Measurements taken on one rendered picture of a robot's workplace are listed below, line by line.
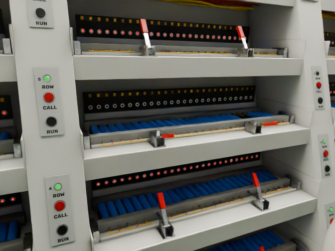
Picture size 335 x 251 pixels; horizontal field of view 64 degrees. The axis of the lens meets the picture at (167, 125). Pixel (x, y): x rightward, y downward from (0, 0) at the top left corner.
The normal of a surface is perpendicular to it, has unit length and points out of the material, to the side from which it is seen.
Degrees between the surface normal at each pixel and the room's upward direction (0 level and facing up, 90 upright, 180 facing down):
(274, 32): 90
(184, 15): 90
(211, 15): 90
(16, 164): 18
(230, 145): 108
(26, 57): 90
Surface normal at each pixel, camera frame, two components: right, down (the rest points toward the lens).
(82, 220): 0.40, -0.04
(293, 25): -0.91, 0.09
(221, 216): 0.03, -0.96
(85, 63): 0.41, 0.26
